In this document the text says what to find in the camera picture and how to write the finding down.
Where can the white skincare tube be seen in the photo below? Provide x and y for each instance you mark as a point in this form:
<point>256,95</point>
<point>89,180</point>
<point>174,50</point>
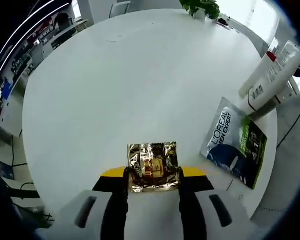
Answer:
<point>275,80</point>

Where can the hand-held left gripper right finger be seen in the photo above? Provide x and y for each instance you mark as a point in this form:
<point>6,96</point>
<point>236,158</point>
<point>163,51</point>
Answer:
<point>192,200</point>

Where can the tall skincare bottle red collar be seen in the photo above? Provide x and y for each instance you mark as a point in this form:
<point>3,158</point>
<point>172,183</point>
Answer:
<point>255,75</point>

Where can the white office chair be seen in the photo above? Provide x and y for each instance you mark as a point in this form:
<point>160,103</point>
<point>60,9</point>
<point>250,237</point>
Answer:
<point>120,8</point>

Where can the green dark skincare packet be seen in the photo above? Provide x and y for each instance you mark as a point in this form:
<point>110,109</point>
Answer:
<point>235,150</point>

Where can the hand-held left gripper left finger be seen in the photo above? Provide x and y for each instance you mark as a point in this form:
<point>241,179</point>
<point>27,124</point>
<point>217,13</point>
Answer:
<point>115,200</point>

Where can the gold foil skincare sachet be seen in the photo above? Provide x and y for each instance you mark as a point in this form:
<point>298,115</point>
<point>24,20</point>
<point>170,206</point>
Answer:
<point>152,167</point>

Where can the blue storage bin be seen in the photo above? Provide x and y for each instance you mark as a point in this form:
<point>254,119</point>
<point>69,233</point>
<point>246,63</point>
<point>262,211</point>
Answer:
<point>7,90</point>

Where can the dark red pouch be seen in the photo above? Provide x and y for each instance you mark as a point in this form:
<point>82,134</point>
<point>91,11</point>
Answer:
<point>223,21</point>

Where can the green potted plant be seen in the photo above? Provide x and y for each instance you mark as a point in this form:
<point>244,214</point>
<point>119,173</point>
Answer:
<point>202,7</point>

